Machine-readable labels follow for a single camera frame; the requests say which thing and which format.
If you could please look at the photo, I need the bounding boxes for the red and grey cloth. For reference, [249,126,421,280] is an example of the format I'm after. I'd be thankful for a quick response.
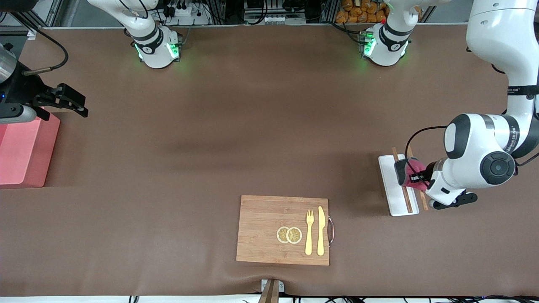
[394,156,427,188]

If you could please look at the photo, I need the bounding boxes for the brown wooden chopstick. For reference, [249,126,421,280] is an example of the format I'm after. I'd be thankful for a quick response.
[392,147,414,213]
[405,145,430,211]

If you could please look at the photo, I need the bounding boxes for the white rectangular tray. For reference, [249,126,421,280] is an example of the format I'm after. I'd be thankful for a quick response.
[378,154,420,217]

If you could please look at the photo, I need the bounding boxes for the pink plastic bin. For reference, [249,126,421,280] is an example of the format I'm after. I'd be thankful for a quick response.
[0,114,61,189]

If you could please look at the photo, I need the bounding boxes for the yellow plastic knife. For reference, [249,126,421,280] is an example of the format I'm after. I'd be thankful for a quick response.
[317,206,326,256]

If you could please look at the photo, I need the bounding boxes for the yellow plastic fork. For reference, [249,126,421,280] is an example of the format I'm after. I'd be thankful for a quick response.
[305,210,315,256]

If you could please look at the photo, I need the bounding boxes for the white power strip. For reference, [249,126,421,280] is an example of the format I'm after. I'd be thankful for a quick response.
[162,4,211,26]

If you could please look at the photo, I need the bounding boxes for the bamboo cutting board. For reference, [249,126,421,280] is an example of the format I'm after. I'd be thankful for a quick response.
[236,195,335,266]

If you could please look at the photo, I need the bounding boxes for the orange snack bags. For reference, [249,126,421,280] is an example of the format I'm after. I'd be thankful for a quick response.
[336,0,388,24]

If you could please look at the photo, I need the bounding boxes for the grey metal mounting plate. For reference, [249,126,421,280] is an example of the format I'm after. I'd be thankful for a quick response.
[260,279,285,293]

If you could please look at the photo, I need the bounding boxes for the white connector block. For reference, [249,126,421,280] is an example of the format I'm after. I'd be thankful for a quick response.
[244,15,306,25]

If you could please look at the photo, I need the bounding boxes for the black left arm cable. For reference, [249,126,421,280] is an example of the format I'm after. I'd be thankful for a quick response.
[405,125,448,188]

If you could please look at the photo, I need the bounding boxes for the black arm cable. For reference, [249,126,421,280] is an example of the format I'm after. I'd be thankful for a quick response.
[405,125,448,188]
[8,12,69,76]

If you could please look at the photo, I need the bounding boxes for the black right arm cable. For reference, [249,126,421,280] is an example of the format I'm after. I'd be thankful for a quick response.
[8,12,69,76]

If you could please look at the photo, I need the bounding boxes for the brown camera pole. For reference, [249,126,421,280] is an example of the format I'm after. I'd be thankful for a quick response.
[258,279,279,303]

